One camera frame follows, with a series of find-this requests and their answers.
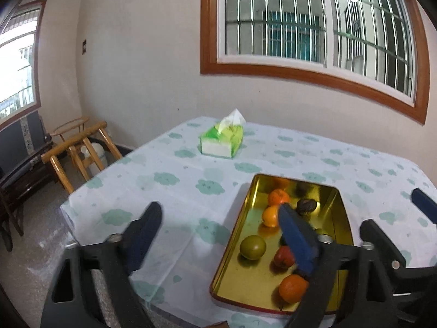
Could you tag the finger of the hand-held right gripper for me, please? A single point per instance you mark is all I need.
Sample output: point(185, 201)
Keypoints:
point(425, 205)
point(382, 242)

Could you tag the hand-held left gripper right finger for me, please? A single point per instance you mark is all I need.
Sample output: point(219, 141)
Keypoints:
point(300, 242)

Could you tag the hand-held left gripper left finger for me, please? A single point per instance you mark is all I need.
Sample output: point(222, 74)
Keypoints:
point(141, 242)

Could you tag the red fruit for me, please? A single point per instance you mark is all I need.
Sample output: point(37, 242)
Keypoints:
point(283, 258)

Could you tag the dark brown fruit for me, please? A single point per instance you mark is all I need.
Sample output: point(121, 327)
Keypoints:
point(305, 206)

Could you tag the yellowish orange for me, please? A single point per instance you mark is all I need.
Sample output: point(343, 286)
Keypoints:
point(271, 216)

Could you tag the large orange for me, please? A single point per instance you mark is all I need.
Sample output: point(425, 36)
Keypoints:
point(293, 288)

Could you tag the gold metal tray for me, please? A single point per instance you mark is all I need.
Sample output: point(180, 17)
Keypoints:
point(245, 280)

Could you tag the green round fruit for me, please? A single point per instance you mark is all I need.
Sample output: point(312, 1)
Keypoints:
point(252, 246)

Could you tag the round orange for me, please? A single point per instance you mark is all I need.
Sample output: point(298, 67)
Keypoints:
point(278, 198)

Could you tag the cloud-print tablecloth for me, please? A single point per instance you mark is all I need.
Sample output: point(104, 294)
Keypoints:
point(170, 184)

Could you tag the white container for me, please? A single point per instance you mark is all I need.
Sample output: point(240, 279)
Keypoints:
point(95, 153)

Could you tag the wooden chair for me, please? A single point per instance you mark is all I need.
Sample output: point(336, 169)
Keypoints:
point(65, 147)

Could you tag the green tissue box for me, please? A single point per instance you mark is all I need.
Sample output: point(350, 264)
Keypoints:
point(218, 143)

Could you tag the dark wooden furniture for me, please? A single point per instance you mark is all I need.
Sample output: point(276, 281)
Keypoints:
point(20, 174)

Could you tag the side window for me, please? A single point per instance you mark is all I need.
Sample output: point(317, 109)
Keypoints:
point(17, 65)

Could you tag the wood-framed barred window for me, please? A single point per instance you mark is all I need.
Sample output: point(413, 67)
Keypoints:
point(290, 17)

